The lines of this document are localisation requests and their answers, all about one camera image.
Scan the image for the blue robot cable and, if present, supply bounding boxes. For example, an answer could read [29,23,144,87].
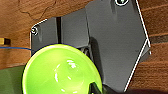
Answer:
[0,46,33,52]

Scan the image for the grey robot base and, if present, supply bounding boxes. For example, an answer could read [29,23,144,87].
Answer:
[29,0,152,93]

